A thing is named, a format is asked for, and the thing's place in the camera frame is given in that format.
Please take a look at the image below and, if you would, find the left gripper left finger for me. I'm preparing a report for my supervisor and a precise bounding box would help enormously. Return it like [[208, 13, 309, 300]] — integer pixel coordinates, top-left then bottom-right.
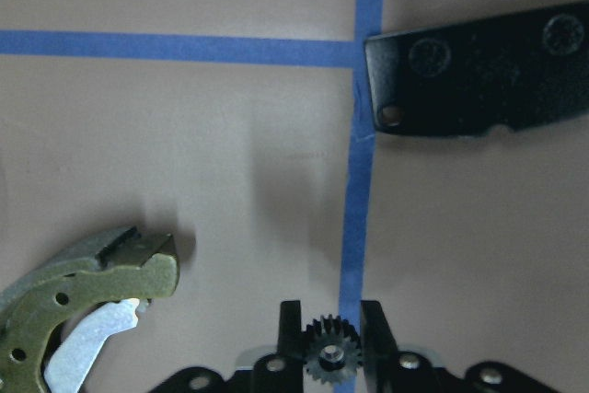
[[277, 300, 304, 393]]

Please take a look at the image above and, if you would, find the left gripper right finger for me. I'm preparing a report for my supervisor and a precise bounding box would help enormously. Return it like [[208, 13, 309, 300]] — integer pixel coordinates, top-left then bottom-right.
[[361, 300, 398, 393]]

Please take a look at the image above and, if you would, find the small black gear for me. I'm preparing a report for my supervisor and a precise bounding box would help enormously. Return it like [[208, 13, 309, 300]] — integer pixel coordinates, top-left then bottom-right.
[[303, 315, 363, 385]]

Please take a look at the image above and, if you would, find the green brake shoe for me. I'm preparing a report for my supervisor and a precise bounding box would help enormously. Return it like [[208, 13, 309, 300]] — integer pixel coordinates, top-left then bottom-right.
[[1, 226, 179, 392]]

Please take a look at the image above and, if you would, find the black brake pad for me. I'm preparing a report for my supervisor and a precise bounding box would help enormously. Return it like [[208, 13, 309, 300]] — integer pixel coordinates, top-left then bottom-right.
[[364, 1, 588, 137]]

